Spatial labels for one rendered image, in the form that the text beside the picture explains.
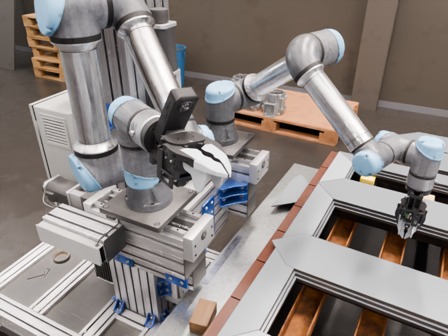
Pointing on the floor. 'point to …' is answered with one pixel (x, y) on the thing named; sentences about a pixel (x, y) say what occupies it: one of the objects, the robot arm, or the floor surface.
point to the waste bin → (181, 61)
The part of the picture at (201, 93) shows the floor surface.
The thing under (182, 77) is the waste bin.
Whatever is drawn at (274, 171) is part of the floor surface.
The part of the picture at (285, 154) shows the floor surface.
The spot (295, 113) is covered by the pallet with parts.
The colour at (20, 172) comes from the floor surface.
